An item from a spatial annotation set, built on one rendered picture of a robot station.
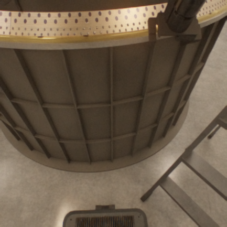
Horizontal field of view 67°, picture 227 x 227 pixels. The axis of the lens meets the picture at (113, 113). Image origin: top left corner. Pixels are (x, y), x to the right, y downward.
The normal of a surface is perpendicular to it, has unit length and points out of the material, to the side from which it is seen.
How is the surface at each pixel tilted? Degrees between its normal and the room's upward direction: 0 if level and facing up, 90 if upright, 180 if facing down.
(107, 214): 0
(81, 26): 43
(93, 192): 0
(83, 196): 0
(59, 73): 90
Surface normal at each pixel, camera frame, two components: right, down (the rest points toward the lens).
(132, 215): 0.00, -0.63
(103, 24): 0.13, 0.06
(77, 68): 0.09, 0.77
